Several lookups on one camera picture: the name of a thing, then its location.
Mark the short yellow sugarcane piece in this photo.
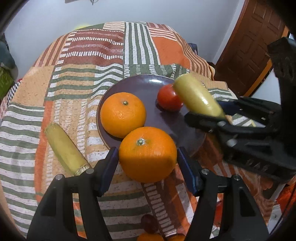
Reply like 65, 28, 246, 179
173, 72, 232, 123

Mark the large red tomato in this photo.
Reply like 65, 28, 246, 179
157, 84, 183, 111

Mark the large orange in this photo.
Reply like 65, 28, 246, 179
119, 126, 177, 183
100, 92, 147, 138

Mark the long yellow sugarcane piece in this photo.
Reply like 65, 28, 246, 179
44, 123, 91, 176

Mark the small tangerine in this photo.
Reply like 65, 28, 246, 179
137, 232, 164, 241
166, 233, 186, 241

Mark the red grape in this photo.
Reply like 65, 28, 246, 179
140, 214, 159, 234

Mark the purple ceramic plate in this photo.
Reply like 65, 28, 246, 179
96, 74, 206, 156

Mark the brown wooden door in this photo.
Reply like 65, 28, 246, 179
215, 1, 288, 96

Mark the striped patchwork blanket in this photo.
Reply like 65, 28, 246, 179
0, 21, 278, 241

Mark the green storage box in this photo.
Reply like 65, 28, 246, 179
0, 67, 14, 100

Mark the grey plush toy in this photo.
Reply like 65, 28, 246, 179
0, 42, 16, 70

